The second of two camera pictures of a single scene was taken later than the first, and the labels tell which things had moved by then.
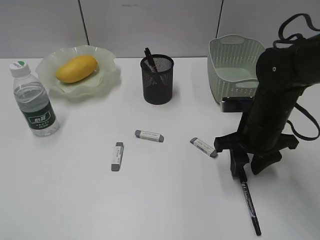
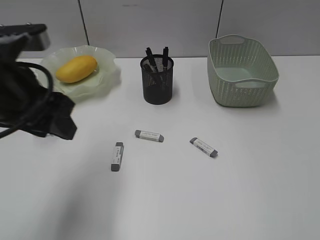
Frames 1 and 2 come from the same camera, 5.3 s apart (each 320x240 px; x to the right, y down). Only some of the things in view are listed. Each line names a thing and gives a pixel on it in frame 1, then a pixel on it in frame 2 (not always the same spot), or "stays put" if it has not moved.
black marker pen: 257,228 -> 165,61
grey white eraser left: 119,146 stays put
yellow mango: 76,68 stays put
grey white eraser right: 203,147 stays put
